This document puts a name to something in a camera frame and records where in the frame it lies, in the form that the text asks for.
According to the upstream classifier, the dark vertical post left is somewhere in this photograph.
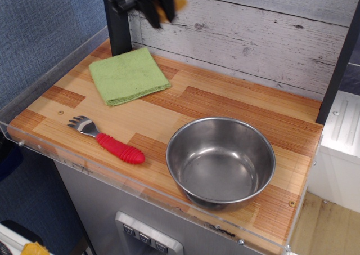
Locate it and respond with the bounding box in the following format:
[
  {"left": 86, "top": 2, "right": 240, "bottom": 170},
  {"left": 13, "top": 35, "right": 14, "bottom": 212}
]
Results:
[{"left": 103, "top": 0, "right": 132, "bottom": 56}]

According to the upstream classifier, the clear acrylic edge guard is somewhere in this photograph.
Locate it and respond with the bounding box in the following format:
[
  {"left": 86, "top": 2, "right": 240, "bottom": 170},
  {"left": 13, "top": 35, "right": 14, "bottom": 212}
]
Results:
[{"left": 1, "top": 30, "right": 322, "bottom": 254}]

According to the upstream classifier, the yellow object bottom left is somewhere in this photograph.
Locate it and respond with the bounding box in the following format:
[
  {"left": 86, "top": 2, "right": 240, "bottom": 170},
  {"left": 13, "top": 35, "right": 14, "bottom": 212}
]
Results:
[{"left": 21, "top": 242, "right": 50, "bottom": 255}]

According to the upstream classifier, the green folded cloth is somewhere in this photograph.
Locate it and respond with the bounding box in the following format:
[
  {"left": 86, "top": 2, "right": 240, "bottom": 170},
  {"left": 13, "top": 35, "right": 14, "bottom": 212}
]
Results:
[{"left": 89, "top": 48, "right": 171, "bottom": 106}]

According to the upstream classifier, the white ribbed box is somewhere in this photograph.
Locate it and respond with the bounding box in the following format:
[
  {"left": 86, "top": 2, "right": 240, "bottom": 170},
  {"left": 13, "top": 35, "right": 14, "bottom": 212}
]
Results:
[{"left": 308, "top": 91, "right": 359, "bottom": 212}]

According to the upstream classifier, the red handled metal spork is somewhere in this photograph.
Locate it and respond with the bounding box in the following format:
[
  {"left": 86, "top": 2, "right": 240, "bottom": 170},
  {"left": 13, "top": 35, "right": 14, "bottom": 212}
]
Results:
[{"left": 67, "top": 115, "right": 146, "bottom": 164}]

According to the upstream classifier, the dark vertical post right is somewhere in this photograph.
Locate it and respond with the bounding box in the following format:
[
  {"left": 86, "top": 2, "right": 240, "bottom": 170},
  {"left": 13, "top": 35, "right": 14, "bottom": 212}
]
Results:
[{"left": 316, "top": 2, "right": 359, "bottom": 125}]

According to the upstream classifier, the yellow plush potato toy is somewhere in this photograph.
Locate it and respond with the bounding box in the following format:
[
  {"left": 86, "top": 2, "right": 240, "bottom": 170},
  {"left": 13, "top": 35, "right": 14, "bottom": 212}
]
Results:
[{"left": 155, "top": 0, "right": 187, "bottom": 23}]

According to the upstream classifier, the silver button control panel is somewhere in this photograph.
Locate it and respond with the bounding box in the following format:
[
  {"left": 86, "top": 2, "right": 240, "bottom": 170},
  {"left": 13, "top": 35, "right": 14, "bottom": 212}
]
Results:
[{"left": 115, "top": 211, "right": 184, "bottom": 254}]

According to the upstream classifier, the stainless steel bowl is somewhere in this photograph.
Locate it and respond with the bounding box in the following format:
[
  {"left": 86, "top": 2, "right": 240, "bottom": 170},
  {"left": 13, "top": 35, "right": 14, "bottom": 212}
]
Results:
[{"left": 166, "top": 117, "right": 276, "bottom": 211}]

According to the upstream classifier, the dark vertical post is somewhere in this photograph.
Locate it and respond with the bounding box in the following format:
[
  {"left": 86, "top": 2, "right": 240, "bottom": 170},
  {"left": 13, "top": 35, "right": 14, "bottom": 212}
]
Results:
[
  {"left": 103, "top": 0, "right": 132, "bottom": 56},
  {"left": 316, "top": 2, "right": 359, "bottom": 125}
]

